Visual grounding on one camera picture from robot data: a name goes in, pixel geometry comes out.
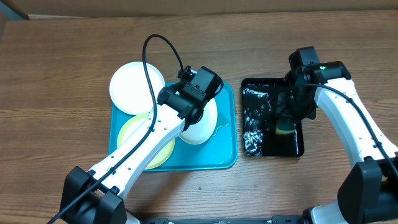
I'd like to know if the white plate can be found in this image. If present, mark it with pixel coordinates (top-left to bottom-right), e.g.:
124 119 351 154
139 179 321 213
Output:
180 99 218 145
109 62 153 115

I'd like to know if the green and yellow sponge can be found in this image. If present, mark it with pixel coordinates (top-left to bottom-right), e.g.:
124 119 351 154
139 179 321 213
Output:
275 119 296 135

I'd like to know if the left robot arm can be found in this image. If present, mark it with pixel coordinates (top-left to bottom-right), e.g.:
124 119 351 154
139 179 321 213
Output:
60 62 224 223

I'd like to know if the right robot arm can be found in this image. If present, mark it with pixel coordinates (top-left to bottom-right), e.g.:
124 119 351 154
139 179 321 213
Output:
277 61 397 223

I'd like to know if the black rectangular water tray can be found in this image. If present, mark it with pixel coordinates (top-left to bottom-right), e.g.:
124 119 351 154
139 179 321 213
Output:
241 78 305 157

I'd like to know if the teal plastic serving tray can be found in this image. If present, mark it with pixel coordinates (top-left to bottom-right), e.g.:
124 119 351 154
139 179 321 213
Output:
108 81 238 172

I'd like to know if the yellow-green plate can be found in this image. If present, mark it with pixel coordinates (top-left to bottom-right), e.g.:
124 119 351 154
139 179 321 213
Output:
116 114 175 170

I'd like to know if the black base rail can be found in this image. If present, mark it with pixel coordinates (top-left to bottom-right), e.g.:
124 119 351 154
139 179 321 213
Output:
140 215 311 224

